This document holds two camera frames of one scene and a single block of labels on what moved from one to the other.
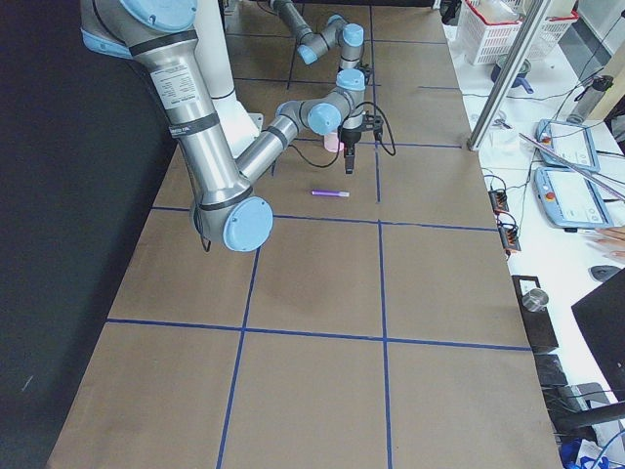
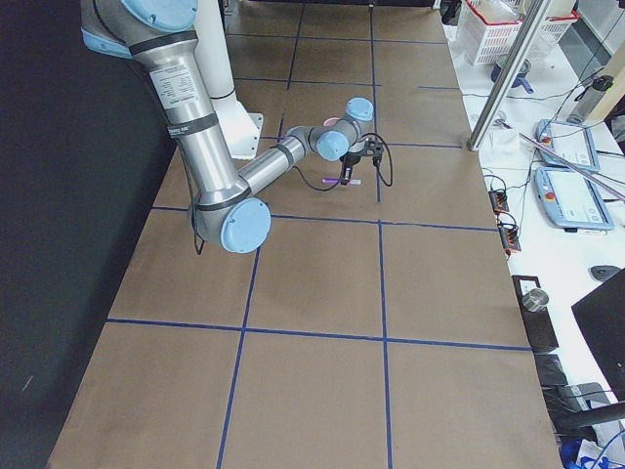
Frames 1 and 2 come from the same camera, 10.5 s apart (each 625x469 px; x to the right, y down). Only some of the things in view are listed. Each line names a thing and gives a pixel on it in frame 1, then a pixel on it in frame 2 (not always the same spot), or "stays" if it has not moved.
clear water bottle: [587, 100] stays
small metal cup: [535, 300] stays
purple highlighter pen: [330, 192] to [337, 180]
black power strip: [510, 233] stays
